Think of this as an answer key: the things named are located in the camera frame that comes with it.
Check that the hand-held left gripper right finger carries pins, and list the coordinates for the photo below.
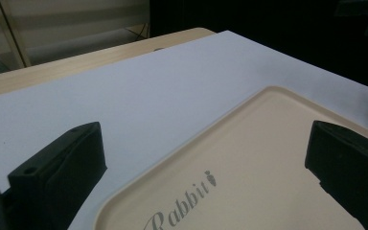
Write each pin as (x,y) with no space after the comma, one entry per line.
(351,166)

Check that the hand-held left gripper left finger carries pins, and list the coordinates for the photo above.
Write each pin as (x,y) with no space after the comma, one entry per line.
(57,179)

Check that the beige plastic tray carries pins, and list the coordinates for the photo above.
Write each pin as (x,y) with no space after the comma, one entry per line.
(252,153)

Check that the dark curtain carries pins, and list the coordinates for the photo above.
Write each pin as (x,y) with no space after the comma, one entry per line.
(268,19)

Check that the pale blue table mat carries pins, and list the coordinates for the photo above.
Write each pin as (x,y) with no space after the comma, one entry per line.
(140,96)

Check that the dark round table grommet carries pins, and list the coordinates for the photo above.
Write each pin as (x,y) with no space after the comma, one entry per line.
(158,49)

